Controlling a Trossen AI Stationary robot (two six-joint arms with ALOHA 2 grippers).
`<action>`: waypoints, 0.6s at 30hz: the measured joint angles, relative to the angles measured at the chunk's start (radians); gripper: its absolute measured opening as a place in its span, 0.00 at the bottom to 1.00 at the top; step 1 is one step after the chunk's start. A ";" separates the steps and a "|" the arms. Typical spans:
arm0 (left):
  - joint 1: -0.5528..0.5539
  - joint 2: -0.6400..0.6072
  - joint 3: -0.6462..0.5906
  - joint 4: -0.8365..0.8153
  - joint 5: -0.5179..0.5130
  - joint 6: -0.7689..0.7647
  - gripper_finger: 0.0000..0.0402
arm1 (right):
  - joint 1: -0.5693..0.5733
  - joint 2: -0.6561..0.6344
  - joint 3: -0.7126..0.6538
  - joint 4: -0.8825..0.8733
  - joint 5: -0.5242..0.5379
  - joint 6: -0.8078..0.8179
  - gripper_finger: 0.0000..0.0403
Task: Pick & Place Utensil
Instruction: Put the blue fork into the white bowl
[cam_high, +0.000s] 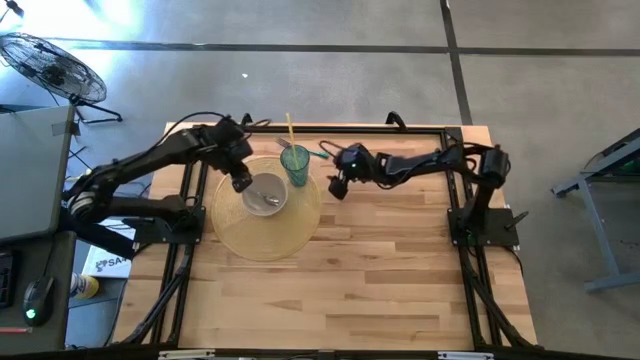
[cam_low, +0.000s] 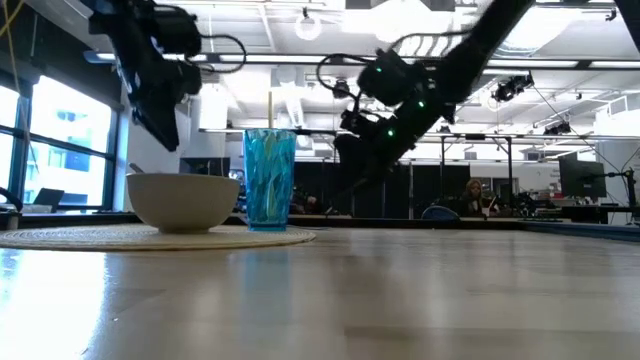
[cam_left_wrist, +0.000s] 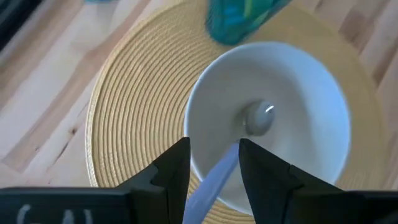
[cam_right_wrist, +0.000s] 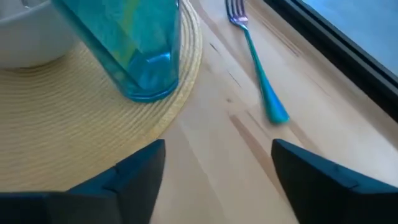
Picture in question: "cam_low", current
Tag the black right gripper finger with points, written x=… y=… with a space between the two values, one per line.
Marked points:
x=355 y=165

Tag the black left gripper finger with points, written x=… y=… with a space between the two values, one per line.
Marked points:
x=160 y=127

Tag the white ribbed bowl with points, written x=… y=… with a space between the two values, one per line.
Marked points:
x=182 y=205

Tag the pale wooden chopstick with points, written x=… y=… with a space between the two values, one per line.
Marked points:
x=270 y=110

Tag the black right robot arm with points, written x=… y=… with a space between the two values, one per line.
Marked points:
x=480 y=45

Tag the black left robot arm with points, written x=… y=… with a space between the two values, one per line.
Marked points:
x=130 y=25

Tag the black partition panels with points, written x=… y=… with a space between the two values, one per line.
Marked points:
x=430 y=190

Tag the black ceiling spotlight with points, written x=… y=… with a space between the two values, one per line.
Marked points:
x=341 y=89

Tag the large window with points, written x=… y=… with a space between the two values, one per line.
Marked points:
x=70 y=115

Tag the blue chair back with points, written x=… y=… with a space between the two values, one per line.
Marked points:
x=440 y=214

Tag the person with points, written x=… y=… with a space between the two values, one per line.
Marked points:
x=475 y=192

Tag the ceiling light strip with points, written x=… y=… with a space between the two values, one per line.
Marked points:
x=280 y=58

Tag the round woven straw placemat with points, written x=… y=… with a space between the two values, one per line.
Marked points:
x=100 y=239

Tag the black laptop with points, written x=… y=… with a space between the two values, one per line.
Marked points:
x=47 y=196

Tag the black computer monitor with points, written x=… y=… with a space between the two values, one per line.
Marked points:
x=582 y=177

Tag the black metal rack frame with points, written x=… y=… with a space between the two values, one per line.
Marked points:
x=443 y=155

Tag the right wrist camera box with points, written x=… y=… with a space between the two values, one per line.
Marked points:
x=390 y=77

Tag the black aluminium table frame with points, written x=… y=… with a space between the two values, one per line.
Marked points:
x=400 y=223

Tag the black ceiling camera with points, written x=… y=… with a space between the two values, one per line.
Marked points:
x=510 y=89
x=557 y=129

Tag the black overhead support frame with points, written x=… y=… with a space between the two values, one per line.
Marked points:
x=631 y=15

